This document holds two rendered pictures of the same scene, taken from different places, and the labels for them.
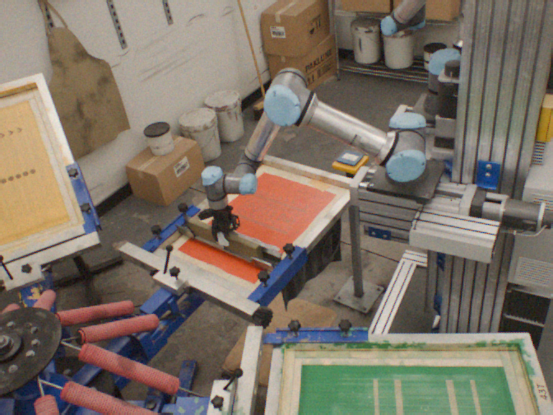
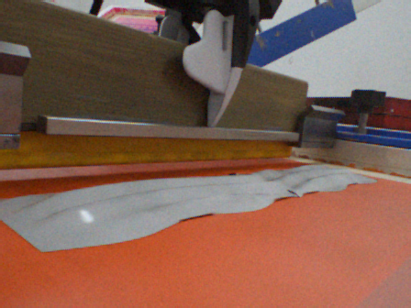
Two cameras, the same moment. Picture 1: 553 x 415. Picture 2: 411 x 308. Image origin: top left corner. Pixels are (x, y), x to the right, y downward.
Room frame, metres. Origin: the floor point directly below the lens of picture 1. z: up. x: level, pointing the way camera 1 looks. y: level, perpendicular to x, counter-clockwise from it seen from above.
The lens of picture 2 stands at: (1.61, -0.10, 1.01)
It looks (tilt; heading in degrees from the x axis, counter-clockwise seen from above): 7 degrees down; 89
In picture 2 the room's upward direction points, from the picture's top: 7 degrees clockwise
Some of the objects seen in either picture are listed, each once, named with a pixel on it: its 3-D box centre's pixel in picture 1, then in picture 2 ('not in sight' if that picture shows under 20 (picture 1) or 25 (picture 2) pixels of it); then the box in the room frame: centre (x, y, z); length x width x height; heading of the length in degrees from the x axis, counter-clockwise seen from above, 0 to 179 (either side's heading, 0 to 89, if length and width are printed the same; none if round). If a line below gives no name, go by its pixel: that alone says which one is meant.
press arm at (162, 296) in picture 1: (163, 300); not in sight; (1.34, 0.46, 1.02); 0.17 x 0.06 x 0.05; 138
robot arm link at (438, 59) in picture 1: (445, 69); not in sight; (1.91, -0.76, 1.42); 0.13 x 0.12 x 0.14; 121
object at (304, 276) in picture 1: (306, 255); not in sight; (1.68, -0.09, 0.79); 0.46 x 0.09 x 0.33; 138
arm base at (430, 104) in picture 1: (442, 96); not in sight; (1.91, -0.75, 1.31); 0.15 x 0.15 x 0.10
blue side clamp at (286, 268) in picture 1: (279, 276); not in sight; (1.39, 0.03, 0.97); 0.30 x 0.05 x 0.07; 138
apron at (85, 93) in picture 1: (76, 76); not in sight; (3.47, 1.16, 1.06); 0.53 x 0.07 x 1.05; 138
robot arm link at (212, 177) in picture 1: (214, 183); not in sight; (1.59, 0.20, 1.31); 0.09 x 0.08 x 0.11; 72
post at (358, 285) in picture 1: (355, 234); not in sight; (2.10, -0.39, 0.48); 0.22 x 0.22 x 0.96; 48
